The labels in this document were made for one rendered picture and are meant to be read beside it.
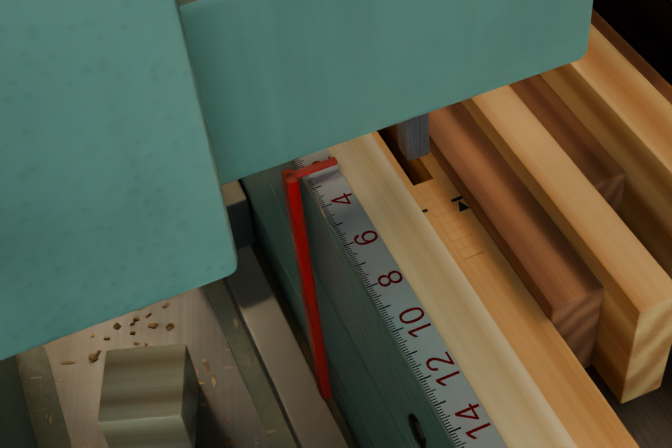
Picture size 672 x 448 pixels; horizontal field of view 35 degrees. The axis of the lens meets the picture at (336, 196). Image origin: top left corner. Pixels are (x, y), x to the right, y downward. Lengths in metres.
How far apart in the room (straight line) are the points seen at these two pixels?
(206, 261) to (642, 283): 0.15
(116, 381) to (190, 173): 0.24
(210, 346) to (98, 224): 0.27
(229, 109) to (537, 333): 0.13
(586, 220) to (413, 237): 0.06
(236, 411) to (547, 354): 0.20
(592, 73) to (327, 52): 0.13
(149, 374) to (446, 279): 0.18
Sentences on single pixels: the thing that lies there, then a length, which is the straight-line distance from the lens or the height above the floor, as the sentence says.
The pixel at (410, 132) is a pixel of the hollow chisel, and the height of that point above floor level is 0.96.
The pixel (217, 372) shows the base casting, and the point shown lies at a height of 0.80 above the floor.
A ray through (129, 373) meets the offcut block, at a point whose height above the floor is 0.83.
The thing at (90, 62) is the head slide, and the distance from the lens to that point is 0.24.
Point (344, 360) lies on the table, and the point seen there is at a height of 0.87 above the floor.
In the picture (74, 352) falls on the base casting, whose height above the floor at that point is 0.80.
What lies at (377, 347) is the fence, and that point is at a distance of 0.37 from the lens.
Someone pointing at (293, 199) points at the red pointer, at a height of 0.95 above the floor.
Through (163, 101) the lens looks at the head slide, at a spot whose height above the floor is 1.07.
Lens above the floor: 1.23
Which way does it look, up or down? 47 degrees down
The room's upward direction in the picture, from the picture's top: 7 degrees counter-clockwise
